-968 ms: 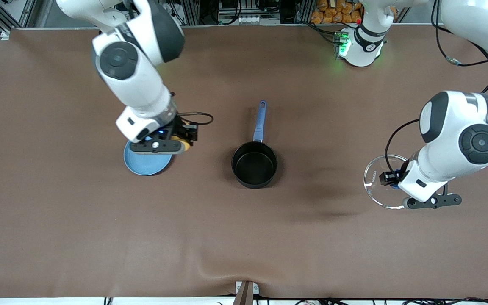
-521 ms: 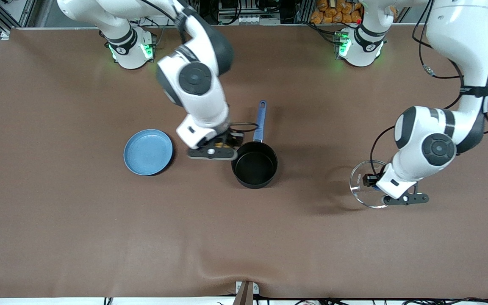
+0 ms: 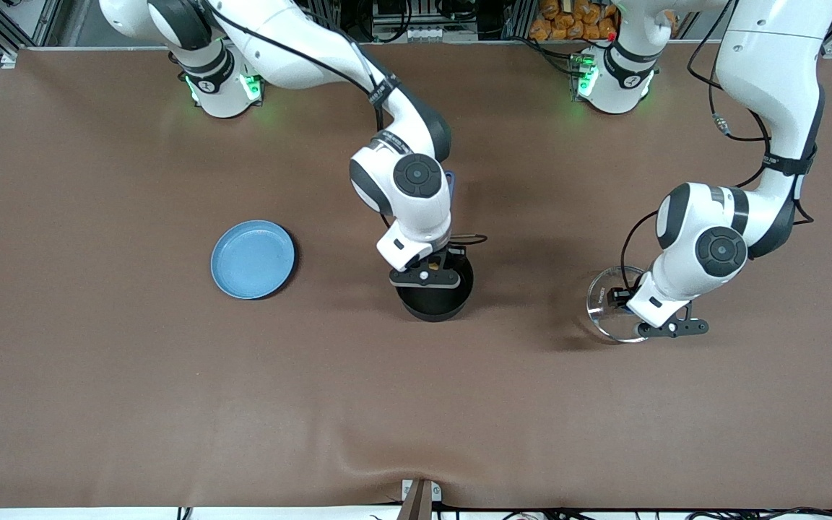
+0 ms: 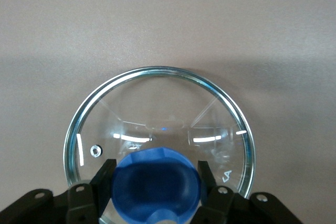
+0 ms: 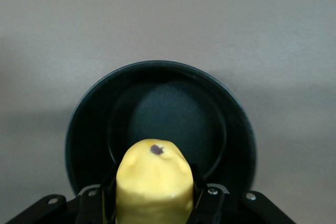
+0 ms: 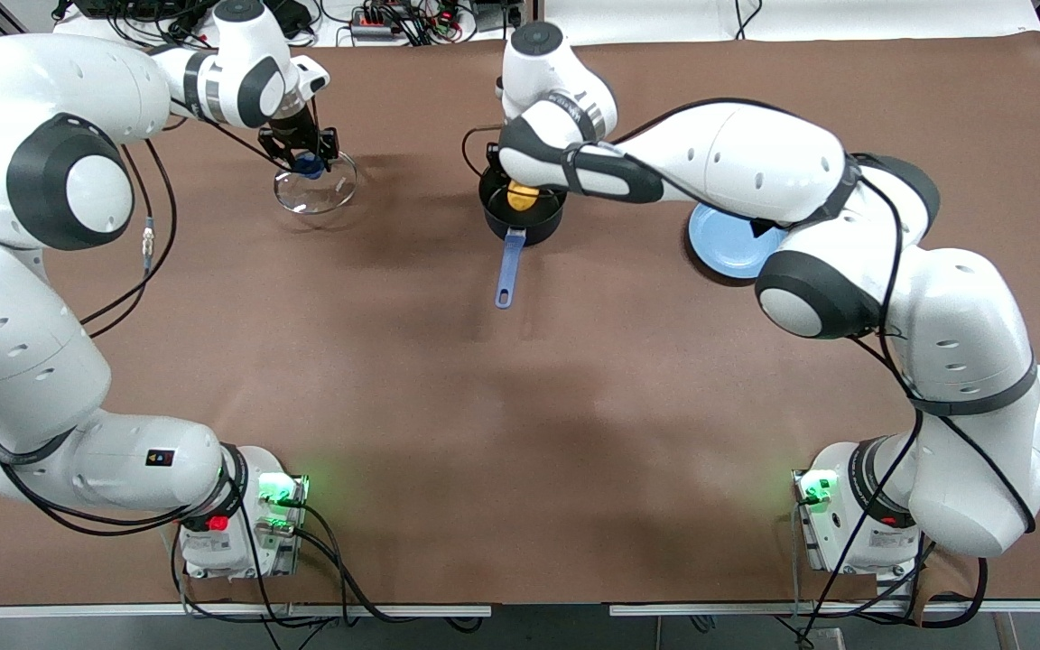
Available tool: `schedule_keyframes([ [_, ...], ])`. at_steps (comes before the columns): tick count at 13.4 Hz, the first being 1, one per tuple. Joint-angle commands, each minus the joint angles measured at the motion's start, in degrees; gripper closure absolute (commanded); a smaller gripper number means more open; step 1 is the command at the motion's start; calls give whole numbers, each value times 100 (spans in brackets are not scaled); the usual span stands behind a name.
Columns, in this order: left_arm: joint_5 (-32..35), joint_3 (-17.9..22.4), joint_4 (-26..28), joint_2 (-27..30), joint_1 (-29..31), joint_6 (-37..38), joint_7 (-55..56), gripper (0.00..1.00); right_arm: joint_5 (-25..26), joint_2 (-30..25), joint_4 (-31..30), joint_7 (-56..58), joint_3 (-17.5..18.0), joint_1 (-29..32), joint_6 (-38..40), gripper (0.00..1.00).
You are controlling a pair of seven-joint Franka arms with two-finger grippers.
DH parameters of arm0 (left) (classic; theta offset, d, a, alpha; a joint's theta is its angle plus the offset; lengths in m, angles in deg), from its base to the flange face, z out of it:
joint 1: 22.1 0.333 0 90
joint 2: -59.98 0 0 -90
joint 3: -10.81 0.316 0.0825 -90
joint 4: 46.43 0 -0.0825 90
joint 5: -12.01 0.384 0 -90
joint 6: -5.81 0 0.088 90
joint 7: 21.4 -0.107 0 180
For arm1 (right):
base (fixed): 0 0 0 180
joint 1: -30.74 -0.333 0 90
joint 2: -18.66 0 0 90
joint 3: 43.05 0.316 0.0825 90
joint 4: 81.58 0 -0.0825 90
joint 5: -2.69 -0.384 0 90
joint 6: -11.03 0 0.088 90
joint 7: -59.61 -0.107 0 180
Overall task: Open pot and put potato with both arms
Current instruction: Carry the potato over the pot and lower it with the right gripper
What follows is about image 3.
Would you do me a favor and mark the glass lid with blue knob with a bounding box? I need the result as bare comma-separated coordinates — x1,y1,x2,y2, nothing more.
587,266,651,344

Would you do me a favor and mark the blue round plate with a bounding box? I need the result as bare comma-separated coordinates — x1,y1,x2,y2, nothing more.
211,220,296,300

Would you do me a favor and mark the brown table cover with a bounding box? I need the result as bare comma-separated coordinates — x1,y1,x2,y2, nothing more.
0,40,832,510

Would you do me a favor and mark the grey control box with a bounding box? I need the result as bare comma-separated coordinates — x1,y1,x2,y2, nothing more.
373,0,460,43

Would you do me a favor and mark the pile of orange toy food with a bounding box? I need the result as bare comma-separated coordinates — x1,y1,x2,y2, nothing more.
529,0,619,42

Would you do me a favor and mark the black pot with blue handle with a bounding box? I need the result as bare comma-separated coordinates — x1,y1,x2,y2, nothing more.
396,170,475,323

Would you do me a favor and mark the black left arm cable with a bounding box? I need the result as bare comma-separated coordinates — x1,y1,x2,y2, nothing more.
618,0,815,291

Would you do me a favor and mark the metal clamp bracket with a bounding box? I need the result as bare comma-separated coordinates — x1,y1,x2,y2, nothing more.
402,478,442,520

